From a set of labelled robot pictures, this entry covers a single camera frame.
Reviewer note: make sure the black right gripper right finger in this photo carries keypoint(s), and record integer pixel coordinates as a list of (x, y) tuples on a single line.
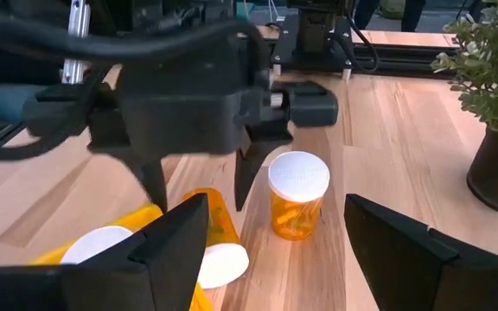
[(426, 276)]

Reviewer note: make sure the person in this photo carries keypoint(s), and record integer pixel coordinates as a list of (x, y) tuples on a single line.
[(11, 101), (411, 13)]

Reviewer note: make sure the wooden workbench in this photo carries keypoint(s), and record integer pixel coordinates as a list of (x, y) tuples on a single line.
[(404, 38)]

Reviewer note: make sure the black rig frame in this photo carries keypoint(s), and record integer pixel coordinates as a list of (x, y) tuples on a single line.
[(404, 60)]

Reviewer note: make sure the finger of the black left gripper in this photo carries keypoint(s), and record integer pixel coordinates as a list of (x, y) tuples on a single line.
[(249, 168), (154, 181)]

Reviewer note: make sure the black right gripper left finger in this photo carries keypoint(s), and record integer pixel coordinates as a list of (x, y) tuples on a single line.
[(102, 285)]

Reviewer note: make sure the green artificial plant white buds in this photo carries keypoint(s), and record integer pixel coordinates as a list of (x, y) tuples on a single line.
[(491, 65)]

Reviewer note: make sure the silver aluminium extrusion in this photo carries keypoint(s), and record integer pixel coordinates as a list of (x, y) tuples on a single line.
[(76, 43)]

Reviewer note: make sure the yellow slotted plastic basket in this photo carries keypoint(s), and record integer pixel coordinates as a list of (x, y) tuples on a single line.
[(138, 218)]

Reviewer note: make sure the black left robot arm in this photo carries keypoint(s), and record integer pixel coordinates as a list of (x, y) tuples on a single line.
[(314, 34)]

